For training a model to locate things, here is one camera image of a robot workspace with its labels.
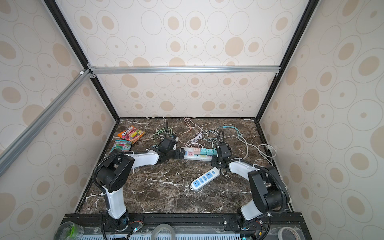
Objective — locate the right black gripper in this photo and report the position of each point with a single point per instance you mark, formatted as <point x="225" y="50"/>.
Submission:
<point x="214" y="162"/>

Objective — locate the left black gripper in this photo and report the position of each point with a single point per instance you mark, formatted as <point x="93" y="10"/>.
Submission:
<point x="177" y="154"/>

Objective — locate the long multicolour power strip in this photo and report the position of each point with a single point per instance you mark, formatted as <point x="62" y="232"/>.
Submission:
<point x="191" y="156"/>

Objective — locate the teal charger cube front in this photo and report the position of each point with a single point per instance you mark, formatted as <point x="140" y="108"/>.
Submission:
<point x="203" y="151"/>

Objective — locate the short blue power strip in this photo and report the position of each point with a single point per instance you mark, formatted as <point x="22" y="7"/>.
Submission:
<point x="204" y="179"/>

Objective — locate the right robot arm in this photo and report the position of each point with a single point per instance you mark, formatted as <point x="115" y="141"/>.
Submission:
<point x="269" y="194"/>

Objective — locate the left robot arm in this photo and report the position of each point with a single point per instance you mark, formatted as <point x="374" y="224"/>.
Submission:
<point x="111" y="174"/>

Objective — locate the orange candy bag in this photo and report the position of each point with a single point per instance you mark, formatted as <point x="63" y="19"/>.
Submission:
<point x="132" y="134"/>

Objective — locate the green Fox's candy bag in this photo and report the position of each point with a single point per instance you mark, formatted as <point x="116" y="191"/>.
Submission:
<point x="122" y="145"/>

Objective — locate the tape roll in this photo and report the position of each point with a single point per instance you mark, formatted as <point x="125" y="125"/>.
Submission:
<point x="288" y="233"/>

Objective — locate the clear plastic cup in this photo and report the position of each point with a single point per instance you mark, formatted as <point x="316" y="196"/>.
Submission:
<point x="69" y="231"/>

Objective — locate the silver aluminium rail back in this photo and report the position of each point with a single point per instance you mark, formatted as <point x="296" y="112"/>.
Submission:
<point x="185" y="70"/>

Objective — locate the silver aluminium rail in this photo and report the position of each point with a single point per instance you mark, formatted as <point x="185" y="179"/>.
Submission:
<point x="22" y="141"/>
<point x="185" y="70"/>

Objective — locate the silver aluminium rail left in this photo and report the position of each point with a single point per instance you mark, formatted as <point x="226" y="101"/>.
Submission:
<point x="22" y="141"/>

